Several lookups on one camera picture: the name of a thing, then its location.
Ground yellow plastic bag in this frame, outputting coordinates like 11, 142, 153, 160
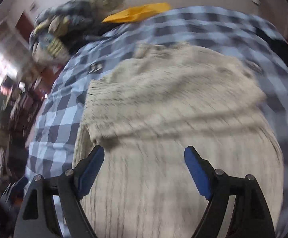
102, 3, 172, 23

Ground cream plaid tweed jacket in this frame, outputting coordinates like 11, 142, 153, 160
73, 43, 284, 237

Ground beige box fan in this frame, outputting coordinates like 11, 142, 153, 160
90, 0, 124, 14

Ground black clothes on bed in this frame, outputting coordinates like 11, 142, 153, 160
255, 27, 288, 67

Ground pile of bedding and clothes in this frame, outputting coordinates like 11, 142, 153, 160
28, 0, 98, 62

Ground dark wooden tv stand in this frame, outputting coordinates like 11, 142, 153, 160
0, 74, 48, 142

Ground dark red door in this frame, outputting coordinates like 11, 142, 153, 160
15, 12, 34, 42

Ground blue checkered bed cover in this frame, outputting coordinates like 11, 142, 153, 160
25, 6, 288, 237

